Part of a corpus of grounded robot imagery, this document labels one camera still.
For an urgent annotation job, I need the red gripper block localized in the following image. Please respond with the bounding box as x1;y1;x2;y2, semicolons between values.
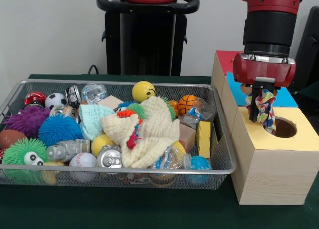
233;53;297;123

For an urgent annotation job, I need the colourful polka dot cloth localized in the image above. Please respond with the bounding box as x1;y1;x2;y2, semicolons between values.
245;88;278;135

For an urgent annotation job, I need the wooden box with three holes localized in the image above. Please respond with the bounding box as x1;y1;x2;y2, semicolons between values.
210;50;319;206

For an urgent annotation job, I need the shallow mesh bin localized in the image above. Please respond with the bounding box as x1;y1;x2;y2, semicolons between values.
0;78;237;191

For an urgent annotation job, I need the dark green tablecloth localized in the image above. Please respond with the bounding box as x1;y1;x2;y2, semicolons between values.
0;74;319;229
298;80;319;98

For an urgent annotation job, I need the yellow foam block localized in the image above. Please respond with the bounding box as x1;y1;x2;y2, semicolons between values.
195;121;212;159

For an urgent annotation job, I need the orange basketball toy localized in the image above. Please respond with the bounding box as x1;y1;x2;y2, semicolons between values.
178;94;200;116

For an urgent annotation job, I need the blue globe ball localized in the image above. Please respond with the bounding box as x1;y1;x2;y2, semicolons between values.
185;155;212;185

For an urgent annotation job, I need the cream knitted cloth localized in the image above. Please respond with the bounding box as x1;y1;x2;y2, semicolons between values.
101;96;180;169

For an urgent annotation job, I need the yellow smiley ball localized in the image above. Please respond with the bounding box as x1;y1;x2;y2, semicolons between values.
132;81;157;102

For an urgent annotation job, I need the multicolour spiky caterpillar toy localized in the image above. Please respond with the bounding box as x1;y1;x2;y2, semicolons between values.
116;102;150;150

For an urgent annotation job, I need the crushed red soda can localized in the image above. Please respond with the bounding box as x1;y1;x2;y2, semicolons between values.
64;84;82;108

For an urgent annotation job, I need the large blue spiky ball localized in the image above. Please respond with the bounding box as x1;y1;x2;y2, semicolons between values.
37;114;83;147

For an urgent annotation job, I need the purple spiky ball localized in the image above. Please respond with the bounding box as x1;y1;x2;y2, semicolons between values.
2;106;52;139

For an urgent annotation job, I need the large green spiky ball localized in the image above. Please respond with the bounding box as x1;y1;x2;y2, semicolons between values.
2;138;49;166

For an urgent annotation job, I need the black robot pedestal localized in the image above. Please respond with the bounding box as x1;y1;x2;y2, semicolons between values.
96;0;200;77

